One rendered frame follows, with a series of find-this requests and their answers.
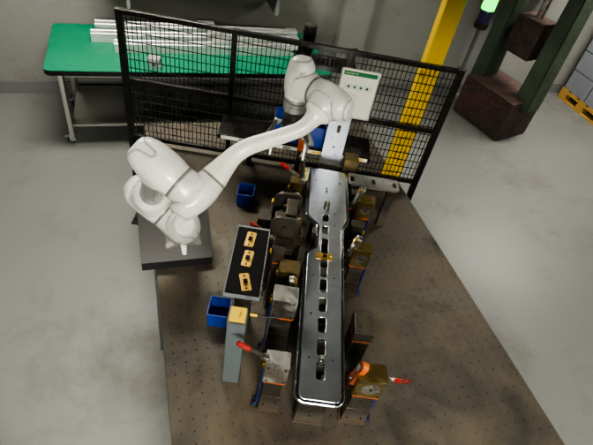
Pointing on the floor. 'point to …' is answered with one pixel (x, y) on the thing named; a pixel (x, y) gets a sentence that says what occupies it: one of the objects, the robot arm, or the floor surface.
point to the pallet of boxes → (581, 86)
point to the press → (500, 27)
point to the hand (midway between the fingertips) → (286, 153)
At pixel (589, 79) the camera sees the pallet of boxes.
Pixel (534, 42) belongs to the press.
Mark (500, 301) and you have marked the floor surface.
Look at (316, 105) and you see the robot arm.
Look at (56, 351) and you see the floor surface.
